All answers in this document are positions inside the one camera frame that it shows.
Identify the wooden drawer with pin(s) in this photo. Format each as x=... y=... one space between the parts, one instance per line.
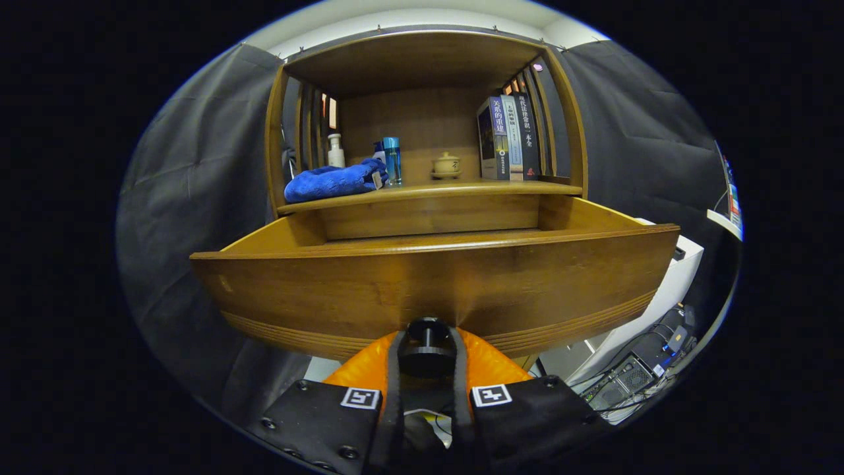
x=428 y=284

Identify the beige lidded teacup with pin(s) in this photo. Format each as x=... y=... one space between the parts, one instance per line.
x=446 y=165

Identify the dark blue book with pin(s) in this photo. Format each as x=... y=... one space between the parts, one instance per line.
x=494 y=142

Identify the wooden countertop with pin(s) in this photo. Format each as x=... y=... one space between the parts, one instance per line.
x=461 y=188

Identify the black book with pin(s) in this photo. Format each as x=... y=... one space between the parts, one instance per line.
x=529 y=138

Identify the white pump bottle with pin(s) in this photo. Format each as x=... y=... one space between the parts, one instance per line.
x=336 y=155

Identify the black backdrop cloth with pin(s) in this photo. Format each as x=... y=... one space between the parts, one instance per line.
x=191 y=198

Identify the small white bottle blue cap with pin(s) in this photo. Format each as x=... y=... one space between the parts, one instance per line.
x=378 y=153

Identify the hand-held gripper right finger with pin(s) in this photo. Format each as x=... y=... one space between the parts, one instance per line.
x=461 y=402

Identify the black computer case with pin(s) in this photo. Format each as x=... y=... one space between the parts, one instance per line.
x=623 y=379

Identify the white side cabinet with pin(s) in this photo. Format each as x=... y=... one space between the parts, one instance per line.
x=666 y=290

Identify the white and blue book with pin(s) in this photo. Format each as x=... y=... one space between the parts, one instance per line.
x=515 y=142

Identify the black round drawer knob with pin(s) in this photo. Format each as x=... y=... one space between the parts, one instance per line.
x=427 y=361

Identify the light blue glass bottle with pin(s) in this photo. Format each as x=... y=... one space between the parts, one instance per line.
x=393 y=161

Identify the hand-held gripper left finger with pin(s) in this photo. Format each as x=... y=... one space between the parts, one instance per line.
x=394 y=402

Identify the beige saucer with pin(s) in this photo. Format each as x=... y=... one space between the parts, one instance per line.
x=446 y=176

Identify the dark monitor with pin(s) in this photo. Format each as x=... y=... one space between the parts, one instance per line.
x=724 y=168

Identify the blue folded towel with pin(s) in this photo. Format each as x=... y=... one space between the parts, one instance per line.
x=330 y=181

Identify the white wall shelf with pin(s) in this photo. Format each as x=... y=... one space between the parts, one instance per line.
x=722 y=223

